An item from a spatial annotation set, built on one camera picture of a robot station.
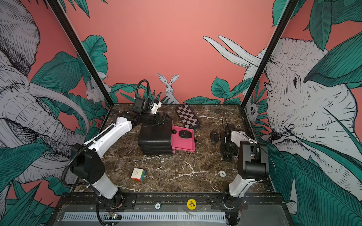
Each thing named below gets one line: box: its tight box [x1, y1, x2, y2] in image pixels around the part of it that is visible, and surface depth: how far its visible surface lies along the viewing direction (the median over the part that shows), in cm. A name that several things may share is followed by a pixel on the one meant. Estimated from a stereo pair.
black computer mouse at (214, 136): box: [210, 130, 219, 144], surface depth 101 cm
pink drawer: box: [171, 125, 196, 154], surface depth 97 cm
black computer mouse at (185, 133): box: [178, 129, 192, 139], surface depth 97 cm
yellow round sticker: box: [186, 198, 198, 210], surface depth 75 cm
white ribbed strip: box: [62, 211, 227, 222], surface depth 72 cm
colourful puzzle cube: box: [131, 167, 146, 182], surface depth 80 cm
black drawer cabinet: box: [138, 120, 173, 155], surface depth 81 cm
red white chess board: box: [174, 104, 201, 129], surface depth 110 cm
